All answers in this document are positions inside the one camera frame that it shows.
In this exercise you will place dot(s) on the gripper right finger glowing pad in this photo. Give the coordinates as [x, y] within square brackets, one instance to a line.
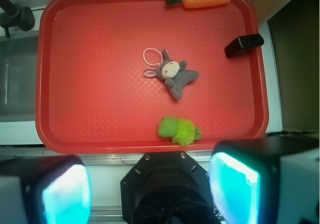
[271, 180]

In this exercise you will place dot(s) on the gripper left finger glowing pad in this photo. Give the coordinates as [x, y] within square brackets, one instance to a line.
[45, 190]

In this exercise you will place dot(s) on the black box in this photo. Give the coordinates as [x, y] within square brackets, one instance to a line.
[243, 45]

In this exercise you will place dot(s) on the green plush turtle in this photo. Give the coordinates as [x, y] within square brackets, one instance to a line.
[181, 131]

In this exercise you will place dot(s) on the grey sink basin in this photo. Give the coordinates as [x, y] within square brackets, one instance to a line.
[18, 76]

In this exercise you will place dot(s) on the grey plush bunny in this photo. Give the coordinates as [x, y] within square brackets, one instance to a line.
[174, 74]

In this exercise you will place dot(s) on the red plastic tray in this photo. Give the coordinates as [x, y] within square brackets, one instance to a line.
[91, 96]

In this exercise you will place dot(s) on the grey faucet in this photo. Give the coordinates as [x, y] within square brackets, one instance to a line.
[14, 15]

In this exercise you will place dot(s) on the metal rail strip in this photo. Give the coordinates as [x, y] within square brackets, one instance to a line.
[92, 159]

